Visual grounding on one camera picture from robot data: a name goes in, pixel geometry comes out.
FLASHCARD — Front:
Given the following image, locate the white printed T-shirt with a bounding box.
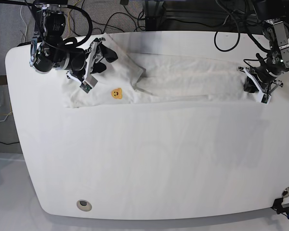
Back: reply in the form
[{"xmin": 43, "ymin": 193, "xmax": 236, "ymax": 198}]
[{"xmin": 61, "ymin": 31, "xmax": 248, "ymax": 108}]

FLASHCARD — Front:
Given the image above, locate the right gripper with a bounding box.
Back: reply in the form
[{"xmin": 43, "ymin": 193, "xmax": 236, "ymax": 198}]
[{"xmin": 66, "ymin": 38, "xmax": 118, "ymax": 83}]

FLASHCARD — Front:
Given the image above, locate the table cable grommet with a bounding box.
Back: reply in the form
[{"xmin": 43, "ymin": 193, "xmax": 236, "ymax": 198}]
[
  {"xmin": 77, "ymin": 200, "xmax": 92, "ymax": 212},
  {"xmin": 282, "ymin": 186, "xmax": 289, "ymax": 198}
]

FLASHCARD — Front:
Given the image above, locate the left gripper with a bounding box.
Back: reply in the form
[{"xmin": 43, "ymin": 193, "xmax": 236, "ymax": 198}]
[{"xmin": 243, "ymin": 65, "xmax": 284, "ymax": 94}]

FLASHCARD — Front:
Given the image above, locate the right table cable grommet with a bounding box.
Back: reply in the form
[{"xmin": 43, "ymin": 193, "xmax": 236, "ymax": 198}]
[{"xmin": 282, "ymin": 186, "xmax": 289, "ymax": 198}]

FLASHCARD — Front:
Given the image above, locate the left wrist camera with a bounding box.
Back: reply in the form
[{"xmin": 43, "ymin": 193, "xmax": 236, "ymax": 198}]
[{"xmin": 256, "ymin": 92, "xmax": 271, "ymax": 104}]

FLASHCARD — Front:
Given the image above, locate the yellow floor cable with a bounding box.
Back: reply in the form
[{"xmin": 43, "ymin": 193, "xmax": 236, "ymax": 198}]
[{"xmin": 66, "ymin": 0, "xmax": 81, "ymax": 37}]

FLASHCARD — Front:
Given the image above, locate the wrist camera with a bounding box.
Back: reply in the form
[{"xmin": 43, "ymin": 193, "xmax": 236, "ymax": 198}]
[
  {"xmin": 256, "ymin": 92, "xmax": 271, "ymax": 104},
  {"xmin": 80, "ymin": 76, "xmax": 98, "ymax": 93}
]

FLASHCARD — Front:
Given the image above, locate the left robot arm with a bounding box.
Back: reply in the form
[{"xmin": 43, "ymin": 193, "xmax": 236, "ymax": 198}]
[{"xmin": 216, "ymin": 0, "xmax": 289, "ymax": 95}]

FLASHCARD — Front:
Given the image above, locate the left table cable grommet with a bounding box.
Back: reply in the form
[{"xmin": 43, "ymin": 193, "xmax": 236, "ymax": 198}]
[{"xmin": 77, "ymin": 200, "xmax": 92, "ymax": 212}]

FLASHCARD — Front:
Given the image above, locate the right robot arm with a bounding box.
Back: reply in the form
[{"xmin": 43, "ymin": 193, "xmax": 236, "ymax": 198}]
[{"xmin": 28, "ymin": 0, "xmax": 118, "ymax": 87}]

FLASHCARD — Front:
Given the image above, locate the black table clamp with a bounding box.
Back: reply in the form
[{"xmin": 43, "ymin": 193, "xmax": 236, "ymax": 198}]
[{"xmin": 271, "ymin": 198, "xmax": 289, "ymax": 220}]

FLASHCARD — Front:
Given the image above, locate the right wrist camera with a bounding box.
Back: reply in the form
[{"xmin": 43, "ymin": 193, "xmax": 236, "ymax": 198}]
[{"xmin": 80, "ymin": 76, "xmax": 98, "ymax": 93}]

